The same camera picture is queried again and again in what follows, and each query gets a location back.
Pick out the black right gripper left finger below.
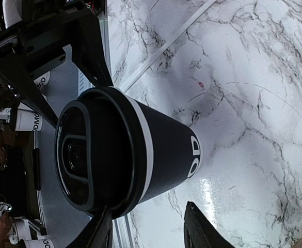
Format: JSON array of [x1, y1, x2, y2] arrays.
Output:
[[74, 206, 113, 247]]

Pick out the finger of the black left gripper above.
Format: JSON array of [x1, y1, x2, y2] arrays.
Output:
[[71, 10, 113, 87], [0, 52, 59, 127]]

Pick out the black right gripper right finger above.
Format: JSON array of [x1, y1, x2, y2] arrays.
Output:
[[184, 201, 234, 248]]

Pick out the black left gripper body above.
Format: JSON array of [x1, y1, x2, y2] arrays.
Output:
[[0, 1, 96, 64]]

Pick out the black paper coffee cup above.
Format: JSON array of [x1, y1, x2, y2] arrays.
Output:
[[127, 97, 203, 203]]

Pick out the black plastic cup lid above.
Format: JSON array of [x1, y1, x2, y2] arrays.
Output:
[[54, 87, 146, 218]]

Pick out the white background paper cups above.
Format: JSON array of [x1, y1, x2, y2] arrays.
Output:
[[8, 69, 53, 248]]

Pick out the person in black shirt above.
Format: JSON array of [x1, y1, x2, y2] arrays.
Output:
[[0, 130, 28, 247]]

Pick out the single white straw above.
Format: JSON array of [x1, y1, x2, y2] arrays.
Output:
[[119, 1, 216, 93]]

